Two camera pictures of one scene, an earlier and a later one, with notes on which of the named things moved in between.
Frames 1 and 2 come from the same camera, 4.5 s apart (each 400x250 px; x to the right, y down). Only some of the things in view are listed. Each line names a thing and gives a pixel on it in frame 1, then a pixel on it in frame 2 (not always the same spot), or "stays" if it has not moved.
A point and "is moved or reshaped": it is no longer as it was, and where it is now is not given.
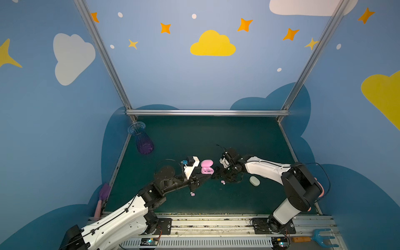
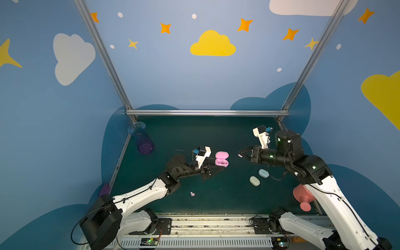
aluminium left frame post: x=124 y=93 stays
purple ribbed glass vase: x=145 y=144 stays
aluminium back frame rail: x=206 y=113 stays
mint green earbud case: x=254 y=180 stays
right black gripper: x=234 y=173 → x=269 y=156
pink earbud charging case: x=206 y=167 is moved or reshaped
